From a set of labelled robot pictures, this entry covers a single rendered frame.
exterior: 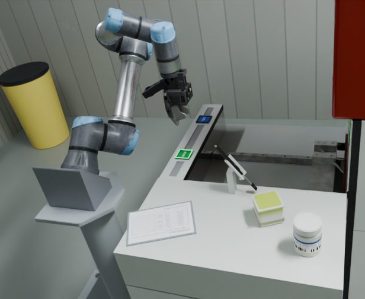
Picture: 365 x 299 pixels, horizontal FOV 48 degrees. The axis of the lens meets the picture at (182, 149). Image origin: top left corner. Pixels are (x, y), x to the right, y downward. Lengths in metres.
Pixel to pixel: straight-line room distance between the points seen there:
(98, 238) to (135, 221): 0.51
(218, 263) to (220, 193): 0.29
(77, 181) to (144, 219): 0.37
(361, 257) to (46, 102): 2.93
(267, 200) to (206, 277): 0.27
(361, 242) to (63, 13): 3.13
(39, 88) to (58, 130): 0.45
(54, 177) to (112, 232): 0.36
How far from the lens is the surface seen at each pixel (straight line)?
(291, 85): 3.41
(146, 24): 1.40
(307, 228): 1.07
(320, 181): 1.50
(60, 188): 1.65
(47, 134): 3.87
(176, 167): 1.50
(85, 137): 1.64
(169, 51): 1.32
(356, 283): 1.61
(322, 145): 1.63
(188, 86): 1.39
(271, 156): 1.67
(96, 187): 1.63
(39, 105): 3.74
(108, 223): 1.76
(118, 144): 1.67
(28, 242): 2.99
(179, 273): 1.19
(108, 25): 1.38
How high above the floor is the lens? 1.82
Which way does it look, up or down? 33 degrees down
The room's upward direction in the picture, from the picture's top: 12 degrees counter-clockwise
